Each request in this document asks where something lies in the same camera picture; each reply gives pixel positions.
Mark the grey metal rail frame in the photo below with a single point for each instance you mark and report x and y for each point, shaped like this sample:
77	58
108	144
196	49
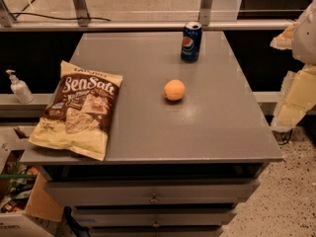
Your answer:
147	15

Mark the white pump dispenser bottle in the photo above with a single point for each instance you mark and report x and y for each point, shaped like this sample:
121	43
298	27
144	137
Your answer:
20	88

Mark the blue Pepsi soda can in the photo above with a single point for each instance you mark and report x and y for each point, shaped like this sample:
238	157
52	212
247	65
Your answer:
192	33

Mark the grey top drawer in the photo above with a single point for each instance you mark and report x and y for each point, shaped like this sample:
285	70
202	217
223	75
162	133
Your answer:
151	192

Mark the orange fruit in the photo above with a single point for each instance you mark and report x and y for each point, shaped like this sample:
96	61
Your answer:
174	90

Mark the grey drawer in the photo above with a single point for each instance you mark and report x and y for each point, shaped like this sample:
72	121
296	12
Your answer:
151	192
154	217
194	231

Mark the grey drawer cabinet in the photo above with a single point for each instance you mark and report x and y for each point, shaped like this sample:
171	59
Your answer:
217	131

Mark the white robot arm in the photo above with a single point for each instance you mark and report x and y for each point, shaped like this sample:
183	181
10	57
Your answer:
298	89

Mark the brown sea salt chip bag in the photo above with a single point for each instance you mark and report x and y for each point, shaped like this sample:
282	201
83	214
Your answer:
79	117

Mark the cardboard box with items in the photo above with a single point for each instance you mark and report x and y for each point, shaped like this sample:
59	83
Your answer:
26	210

